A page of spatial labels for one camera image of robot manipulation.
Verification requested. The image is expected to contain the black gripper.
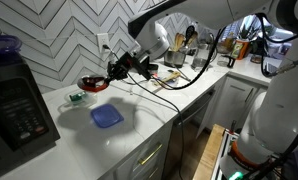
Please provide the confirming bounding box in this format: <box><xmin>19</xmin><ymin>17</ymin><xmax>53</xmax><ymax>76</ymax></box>
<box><xmin>104</xmin><ymin>52</ymin><xmax>151</xmax><ymax>84</ymax></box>

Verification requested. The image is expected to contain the silver bowl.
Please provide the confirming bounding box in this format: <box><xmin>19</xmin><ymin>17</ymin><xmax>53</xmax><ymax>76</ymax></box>
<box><xmin>77</xmin><ymin>75</ymin><xmax>108</xmax><ymax>92</ymax></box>

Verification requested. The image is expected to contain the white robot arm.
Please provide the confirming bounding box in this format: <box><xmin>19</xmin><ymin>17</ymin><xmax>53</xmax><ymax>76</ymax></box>
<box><xmin>107</xmin><ymin>0</ymin><xmax>298</xmax><ymax>180</ymax></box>

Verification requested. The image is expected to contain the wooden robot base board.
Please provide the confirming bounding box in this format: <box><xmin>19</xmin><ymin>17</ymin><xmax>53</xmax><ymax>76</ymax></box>
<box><xmin>193</xmin><ymin>124</ymin><xmax>225</xmax><ymax>180</ymax></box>

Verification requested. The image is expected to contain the black microwave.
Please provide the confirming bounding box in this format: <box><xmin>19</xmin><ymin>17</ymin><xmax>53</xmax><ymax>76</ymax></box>
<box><xmin>0</xmin><ymin>63</ymin><xmax>60</xmax><ymax>176</ymax></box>

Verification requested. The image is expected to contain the blue plastic container on microwave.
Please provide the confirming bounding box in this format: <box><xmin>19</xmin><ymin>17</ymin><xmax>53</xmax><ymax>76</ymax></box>
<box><xmin>0</xmin><ymin>35</ymin><xmax>22</xmax><ymax>66</ymax></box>

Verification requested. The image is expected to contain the clear plastic container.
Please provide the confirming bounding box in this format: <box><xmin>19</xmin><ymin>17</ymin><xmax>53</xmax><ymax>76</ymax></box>
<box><xmin>61</xmin><ymin>90</ymin><xmax>97</xmax><ymax>109</ymax></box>

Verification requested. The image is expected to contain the blue square container lid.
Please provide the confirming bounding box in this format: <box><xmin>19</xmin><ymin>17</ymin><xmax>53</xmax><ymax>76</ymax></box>
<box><xmin>90</xmin><ymin>104</ymin><xmax>124</xmax><ymax>128</ymax></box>

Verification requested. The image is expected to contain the clear round lid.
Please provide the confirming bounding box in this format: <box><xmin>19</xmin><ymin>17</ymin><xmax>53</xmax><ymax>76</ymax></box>
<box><xmin>151</xmin><ymin>77</ymin><xmax>178</xmax><ymax>90</ymax></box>

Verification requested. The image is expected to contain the wooden spatula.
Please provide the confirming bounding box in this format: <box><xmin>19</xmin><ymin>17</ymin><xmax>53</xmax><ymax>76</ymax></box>
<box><xmin>153</xmin><ymin>71</ymin><xmax>180</xmax><ymax>86</ymax></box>

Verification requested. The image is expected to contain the metal utensil holder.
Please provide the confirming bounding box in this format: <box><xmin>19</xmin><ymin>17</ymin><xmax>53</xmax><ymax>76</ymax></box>
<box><xmin>164</xmin><ymin>51</ymin><xmax>186</xmax><ymax>68</ymax></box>

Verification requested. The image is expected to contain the glass jar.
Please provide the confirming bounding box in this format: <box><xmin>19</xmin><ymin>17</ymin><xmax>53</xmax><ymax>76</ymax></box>
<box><xmin>191</xmin><ymin>44</ymin><xmax>210</xmax><ymax>71</ymax></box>

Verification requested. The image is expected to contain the black power cord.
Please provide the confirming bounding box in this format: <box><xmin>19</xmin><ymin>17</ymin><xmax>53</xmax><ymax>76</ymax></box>
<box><xmin>102</xmin><ymin>43</ymin><xmax>187</xmax><ymax>180</ymax></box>

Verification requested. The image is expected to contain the white wall outlet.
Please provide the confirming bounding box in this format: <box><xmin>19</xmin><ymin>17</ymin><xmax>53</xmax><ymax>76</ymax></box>
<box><xmin>97</xmin><ymin>33</ymin><xmax>109</xmax><ymax>53</ymax></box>

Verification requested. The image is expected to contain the gold drawer handle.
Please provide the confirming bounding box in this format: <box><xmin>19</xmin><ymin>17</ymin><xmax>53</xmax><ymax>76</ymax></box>
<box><xmin>138</xmin><ymin>142</ymin><xmax>162</xmax><ymax>165</ymax></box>

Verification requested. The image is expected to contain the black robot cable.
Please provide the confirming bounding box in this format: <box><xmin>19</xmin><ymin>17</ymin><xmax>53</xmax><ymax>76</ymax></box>
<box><xmin>125</xmin><ymin>13</ymin><xmax>298</xmax><ymax>91</ymax></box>

